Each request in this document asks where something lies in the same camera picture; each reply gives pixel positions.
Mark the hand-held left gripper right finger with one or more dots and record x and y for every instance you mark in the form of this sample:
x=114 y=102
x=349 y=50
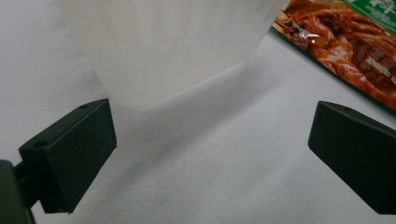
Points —
x=358 y=155

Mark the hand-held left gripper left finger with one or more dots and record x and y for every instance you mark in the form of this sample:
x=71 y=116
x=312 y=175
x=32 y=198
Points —
x=71 y=155

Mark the green food packet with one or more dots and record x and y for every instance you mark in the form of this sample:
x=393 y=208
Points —
x=342 y=37

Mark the clear plastic container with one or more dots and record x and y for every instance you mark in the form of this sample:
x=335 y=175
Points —
x=171 y=46

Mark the white wooden-framed board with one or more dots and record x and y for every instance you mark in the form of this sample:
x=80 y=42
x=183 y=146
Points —
x=218 y=174

